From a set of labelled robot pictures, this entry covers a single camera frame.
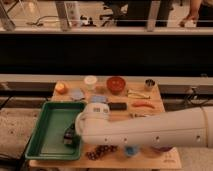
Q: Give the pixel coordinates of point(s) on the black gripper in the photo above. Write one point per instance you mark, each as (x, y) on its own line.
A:
(72, 128)

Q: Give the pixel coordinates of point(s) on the dark scrub brush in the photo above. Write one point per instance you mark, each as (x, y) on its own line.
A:
(68, 138)

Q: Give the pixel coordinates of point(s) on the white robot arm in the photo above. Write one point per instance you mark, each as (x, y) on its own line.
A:
(192, 127)

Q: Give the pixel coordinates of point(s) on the green plastic tray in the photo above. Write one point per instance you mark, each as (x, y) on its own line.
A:
(47, 140)

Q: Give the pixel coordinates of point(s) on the light blue cloth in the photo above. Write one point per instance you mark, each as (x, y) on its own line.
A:
(77, 94)

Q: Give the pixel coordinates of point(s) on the blue sponge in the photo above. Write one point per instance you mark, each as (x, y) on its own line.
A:
(98, 99)

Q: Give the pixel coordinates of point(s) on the bunch of dark grapes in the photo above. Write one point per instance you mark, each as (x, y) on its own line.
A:
(100, 151)

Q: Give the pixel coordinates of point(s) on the orange fruit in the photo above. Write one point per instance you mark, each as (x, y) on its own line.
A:
(61, 88)

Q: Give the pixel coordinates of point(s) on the black rectangular block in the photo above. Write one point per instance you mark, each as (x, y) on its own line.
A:
(117, 106)

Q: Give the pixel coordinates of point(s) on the white cup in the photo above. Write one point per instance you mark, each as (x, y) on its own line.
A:
(90, 82)

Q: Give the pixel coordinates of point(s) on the wooden board table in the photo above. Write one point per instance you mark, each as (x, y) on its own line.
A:
(147, 158)

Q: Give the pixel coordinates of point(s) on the small metal tool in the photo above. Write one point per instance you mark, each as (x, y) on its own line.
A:
(138, 115)

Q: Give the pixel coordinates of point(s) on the red bowl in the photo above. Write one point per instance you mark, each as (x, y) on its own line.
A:
(115, 84)

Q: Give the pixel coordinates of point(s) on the blue plastic cup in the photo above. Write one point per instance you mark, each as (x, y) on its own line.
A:
(131, 150)

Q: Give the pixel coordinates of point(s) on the orange carrot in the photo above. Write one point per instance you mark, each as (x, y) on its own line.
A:
(143, 104)

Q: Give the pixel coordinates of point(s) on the yellow-green tongs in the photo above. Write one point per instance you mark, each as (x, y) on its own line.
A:
(137, 94)

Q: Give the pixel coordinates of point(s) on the metal cup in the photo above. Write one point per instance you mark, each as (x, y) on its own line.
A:
(149, 84)

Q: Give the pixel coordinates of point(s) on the purple bowl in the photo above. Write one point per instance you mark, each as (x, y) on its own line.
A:
(162, 149)

